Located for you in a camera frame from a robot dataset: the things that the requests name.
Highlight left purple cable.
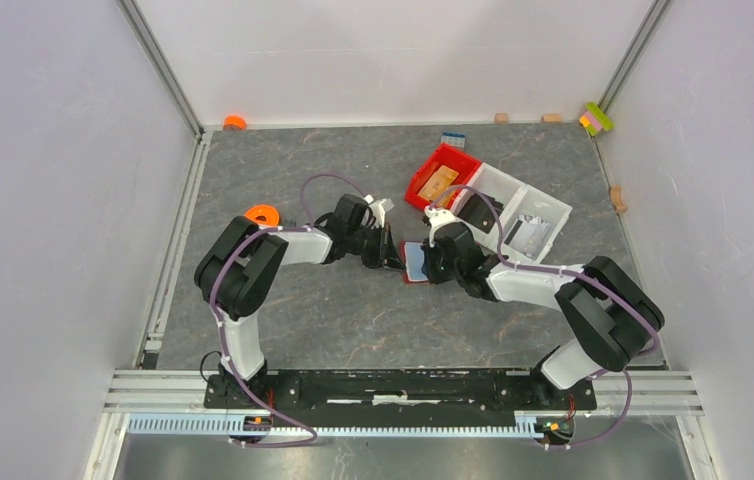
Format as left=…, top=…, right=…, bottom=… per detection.
left=207, top=173, right=368, bottom=449

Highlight white divided plastic bin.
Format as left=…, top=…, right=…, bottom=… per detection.
left=449, top=163, right=572, bottom=264

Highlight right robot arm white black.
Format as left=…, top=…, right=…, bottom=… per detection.
left=422, top=221, right=664, bottom=408

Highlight grey slotted cable duct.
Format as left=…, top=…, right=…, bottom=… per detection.
left=126, top=411, right=541, bottom=439

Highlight red plastic bin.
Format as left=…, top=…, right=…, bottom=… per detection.
left=404, top=143, right=482, bottom=210

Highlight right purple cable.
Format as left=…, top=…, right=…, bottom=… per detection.
left=424, top=185, right=663, bottom=452

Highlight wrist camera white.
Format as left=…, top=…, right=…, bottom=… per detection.
left=424, top=206, right=457, bottom=234
left=364, top=195, right=394, bottom=228

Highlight colourful toy brick stack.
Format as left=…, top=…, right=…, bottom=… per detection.
left=578, top=102, right=615, bottom=137

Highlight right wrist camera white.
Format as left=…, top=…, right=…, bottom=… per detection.
left=424, top=206, right=457, bottom=234

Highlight blue white small block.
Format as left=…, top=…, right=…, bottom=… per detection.
left=441, top=132, right=466, bottom=150

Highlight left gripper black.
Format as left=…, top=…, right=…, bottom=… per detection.
left=346, top=222, right=406, bottom=273

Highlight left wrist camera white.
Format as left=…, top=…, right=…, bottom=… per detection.
left=364, top=195, right=394, bottom=228

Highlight black cards in white bin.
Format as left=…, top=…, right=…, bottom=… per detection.
left=458, top=194, right=504, bottom=234

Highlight small orange cap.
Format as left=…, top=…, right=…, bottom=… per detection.
left=222, top=115, right=247, bottom=131

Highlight purple cable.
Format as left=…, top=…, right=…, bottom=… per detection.
left=207, top=173, right=368, bottom=449
left=424, top=185, right=663, bottom=452

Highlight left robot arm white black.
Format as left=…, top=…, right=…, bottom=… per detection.
left=194, top=194, right=403, bottom=408

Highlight silver cards in white bin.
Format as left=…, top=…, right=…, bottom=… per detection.
left=505, top=214, right=551, bottom=260

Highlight wooden piece right edge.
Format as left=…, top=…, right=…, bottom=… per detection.
left=609, top=185, right=628, bottom=215

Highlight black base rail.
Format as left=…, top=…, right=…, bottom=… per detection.
left=204, top=368, right=598, bottom=411

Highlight red leather card holder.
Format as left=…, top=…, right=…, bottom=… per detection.
left=400, top=241, right=429, bottom=284

